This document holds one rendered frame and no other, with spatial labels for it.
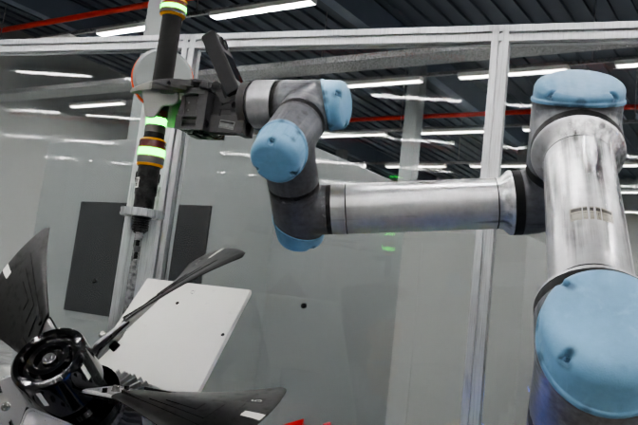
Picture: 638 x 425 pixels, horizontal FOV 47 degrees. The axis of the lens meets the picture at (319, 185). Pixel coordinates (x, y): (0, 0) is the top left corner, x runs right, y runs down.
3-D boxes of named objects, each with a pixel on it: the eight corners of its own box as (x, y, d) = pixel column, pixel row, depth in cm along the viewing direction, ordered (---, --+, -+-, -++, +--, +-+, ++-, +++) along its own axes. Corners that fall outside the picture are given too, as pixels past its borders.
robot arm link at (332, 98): (332, 97, 104) (349, 68, 110) (261, 96, 108) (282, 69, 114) (341, 143, 108) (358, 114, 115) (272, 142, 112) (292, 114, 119)
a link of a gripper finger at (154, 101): (119, 114, 117) (173, 118, 116) (123, 78, 118) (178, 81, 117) (126, 119, 120) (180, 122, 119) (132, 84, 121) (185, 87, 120)
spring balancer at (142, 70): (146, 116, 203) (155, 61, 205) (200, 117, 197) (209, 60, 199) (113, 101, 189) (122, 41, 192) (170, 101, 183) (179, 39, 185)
